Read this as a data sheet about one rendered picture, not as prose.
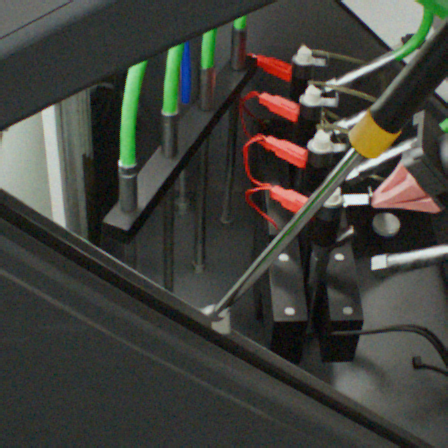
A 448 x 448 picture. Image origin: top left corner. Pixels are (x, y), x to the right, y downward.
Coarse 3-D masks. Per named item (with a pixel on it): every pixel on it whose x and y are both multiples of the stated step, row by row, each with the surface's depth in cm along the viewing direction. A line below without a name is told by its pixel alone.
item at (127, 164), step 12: (420, 0) 64; (432, 0) 63; (444, 0) 64; (432, 12) 64; (444, 12) 64; (132, 72) 78; (144, 72) 78; (132, 84) 79; (132, 96) 80; (132, 108) 81; (132, 120) 82; (120, 132) 84; (132, 132) 83; (120, 144) 85; (132, 144) 84; (132, 156) 85; (120, 168) 86; (132, 168) 86
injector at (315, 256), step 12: (324, 204) 90; (336, 204) 90; (324, 216) 91; (336, 216) 91; (312, 228) 94; (324, 228) 92; (336, 228) 93; (348, 228) 94; (312, 240) 95; (324, 240) 93; (336, 240) 94; (348, 240) 95; (312, 252) 97; (324, 252) 95; (312, 264) 97; (324, 264) 97; (312, 276) 98; (324, 276) 99; (312, 288) 100; (312, 300) 101; (312, 312) 102; (312, 324) 104
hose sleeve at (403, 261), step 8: (424, 248) 81; (432, 248) 80; (440, 248) 80; (392, 256) 83; (400, 256) 82; (408, 256) 82; (416, 256) 81; (424, 256) 81; (432, 256) 80; (440, 256) 80; (392, 264) 82; (400, 264) 82; (408, 264) 82; (416, 264) 81; (424, 264) 81; (432, 264) 81; (440, 264) 80; (392, 272) 83
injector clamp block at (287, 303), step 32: (256, 160) 116; (256, 192) 116; (256, 224) 116; (256, 256) 116; (288, 256) 103; (352, 256) 104; (256, 288) 115; (288, 288) 100; (352, 288) 100; (288, 320) 97; (320, 320) 104; (352, 320) 97; (288, 352) 101; (320, 352) 103; (352, 352) 102
